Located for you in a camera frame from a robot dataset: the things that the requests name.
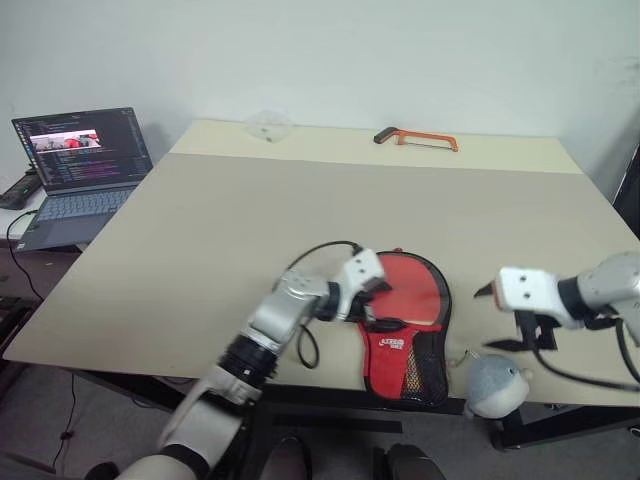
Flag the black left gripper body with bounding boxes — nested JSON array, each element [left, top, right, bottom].
[[348, 287, 375, 324]]

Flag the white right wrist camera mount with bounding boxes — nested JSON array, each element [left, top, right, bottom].
[[491, 266, 587, 332]]

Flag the red ping pong paddle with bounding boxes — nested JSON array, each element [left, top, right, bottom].
[[371, 251, 446, 329]]

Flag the black laptop cable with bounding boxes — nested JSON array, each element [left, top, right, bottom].
[[5, 209, 47, 303]]

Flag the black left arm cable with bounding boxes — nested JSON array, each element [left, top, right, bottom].
[[286, 240, 365, 372]]

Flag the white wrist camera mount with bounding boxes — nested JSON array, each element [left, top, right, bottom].
[[335, 247, 387, 322], [491, 266, 587, 332]]

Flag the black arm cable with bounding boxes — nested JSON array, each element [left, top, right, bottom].
[[528, 318, 640, 395], [286, 240, 365, 372]]

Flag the black handheld device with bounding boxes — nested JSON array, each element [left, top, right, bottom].
[[0, 170, 43, 211]]

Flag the grey-blue plush keychain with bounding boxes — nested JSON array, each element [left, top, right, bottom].
[[446, 346, 536, 421]]

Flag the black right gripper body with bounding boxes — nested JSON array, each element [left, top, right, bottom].
[[514, 309, 560, 352]]

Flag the black red paddle case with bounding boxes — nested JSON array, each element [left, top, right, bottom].
[[356, 247, 454, 406]]

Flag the dark rounded shape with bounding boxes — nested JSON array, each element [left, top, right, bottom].
[[263, 434, 315, 480], [371, 443, 447, 480]]

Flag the black table frame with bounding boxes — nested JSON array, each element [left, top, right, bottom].
[[72, 368, 640, 452]]

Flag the grey open laptop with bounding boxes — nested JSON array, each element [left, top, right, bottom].
[[10, 106, 156, 254]]

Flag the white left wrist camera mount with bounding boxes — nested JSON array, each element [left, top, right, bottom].
[[335, 247, 387, 322]]

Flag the orange hacksaw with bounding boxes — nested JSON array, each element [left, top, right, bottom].
[[373, 126, 461, 154]]

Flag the white side table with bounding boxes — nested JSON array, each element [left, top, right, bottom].
[[0, 174, 87, 302]]

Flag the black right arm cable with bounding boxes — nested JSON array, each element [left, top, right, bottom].
[[528, 318, 640, 395]]

